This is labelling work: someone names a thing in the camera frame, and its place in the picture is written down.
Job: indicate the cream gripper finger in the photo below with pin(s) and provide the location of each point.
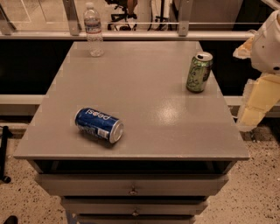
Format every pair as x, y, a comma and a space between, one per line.
244, 50
259, 97

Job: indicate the blue pepsi can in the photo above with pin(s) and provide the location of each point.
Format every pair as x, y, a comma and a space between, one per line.
99, 125

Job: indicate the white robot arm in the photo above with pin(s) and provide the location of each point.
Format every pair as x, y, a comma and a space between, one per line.
265, 54

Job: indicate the green soda can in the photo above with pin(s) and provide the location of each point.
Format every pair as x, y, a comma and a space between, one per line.
199, 72

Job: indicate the clear plastic water bottle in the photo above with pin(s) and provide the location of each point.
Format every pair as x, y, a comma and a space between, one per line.
93, 29

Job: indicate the grey drawer cabinet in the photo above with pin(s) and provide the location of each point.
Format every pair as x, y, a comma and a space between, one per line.
167, 129

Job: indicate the black office chair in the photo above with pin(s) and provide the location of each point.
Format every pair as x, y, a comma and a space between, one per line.
125, 21

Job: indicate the metal drawer knob upper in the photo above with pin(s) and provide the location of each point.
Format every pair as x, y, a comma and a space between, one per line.
133, 191

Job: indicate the metal drawer knob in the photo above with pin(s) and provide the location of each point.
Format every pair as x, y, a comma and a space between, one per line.
135, 212
133, 191

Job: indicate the metal drawer knob lower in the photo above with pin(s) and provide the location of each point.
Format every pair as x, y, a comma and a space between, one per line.
135, 212

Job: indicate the grey drawer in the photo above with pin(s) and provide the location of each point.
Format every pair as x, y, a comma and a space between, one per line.
120, 185
127, 206

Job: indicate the top grey drawer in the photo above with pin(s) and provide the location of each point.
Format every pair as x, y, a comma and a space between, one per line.
120, 185

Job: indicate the black stand with caster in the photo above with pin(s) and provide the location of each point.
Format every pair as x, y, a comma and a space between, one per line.
4, 140

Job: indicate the metal railing frame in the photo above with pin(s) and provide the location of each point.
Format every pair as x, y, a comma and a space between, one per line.
62, 19

